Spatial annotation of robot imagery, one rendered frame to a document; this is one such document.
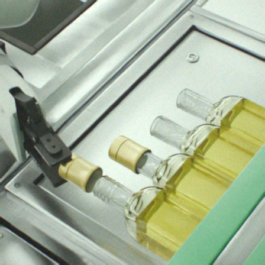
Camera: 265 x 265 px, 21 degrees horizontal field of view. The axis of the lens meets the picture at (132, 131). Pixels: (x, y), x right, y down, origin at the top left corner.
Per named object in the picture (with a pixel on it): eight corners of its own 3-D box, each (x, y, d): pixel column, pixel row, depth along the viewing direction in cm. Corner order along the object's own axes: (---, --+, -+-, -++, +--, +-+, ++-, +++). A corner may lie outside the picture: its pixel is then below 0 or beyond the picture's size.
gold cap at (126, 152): (133, 164, 85) (105, 148, 87) (136, 180, 88) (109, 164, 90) (151, 144, 87) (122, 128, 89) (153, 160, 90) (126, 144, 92)
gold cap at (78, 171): (104, 179, 89) (77, 164, 91) (102, 161, 86) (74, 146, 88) (87, 199, 87) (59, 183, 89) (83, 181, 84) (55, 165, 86)
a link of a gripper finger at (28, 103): (5, 98, 93) (26, 135, 93) (13, 81, 86) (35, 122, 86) (13, 94, 94) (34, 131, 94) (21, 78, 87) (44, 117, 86)
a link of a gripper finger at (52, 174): (31, 166, 94) (56, 200, 91) (28, 151, 92) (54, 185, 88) (51, 155, 96) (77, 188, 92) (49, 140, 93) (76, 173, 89)
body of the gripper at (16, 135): (-23, 120, 100) (15, 172, 94) (-37, 68, 92) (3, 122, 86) (23, 97, 103) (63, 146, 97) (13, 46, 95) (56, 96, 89)
